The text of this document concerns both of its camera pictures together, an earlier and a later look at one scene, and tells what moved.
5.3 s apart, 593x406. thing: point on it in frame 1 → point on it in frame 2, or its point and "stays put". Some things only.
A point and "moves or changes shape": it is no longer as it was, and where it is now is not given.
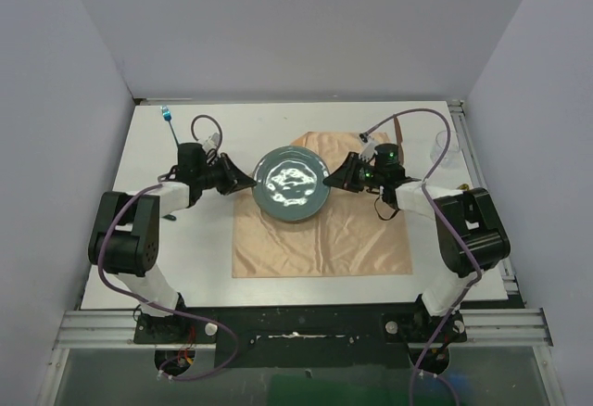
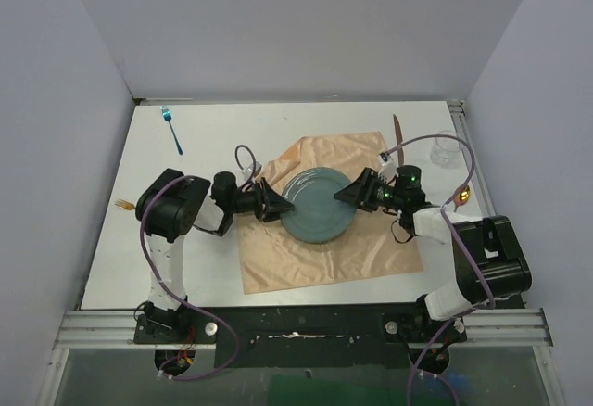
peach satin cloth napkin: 350,235 moves or changes shape
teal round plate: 290,184 → 318,217
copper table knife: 399,139 stays put
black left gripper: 234,177 → 269,204
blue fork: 167,115 stays put
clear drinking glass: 452,156 stays put
